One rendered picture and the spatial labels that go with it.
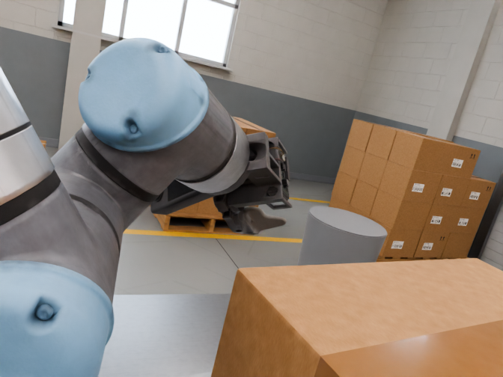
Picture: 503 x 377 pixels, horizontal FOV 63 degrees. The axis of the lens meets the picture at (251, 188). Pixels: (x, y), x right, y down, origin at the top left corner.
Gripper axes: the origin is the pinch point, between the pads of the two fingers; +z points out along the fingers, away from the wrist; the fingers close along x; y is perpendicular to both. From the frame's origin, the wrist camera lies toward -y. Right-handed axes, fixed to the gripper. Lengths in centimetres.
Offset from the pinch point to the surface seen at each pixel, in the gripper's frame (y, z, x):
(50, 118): -318, 296, 200
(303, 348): 11.4, -32.0, -16.3
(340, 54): 7, 485, 320
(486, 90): 154, 405, 190
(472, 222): 105, 354, 42
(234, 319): 5.9, -27.3, -14.8
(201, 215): -113, 246, 55
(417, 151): 57, 266, 88
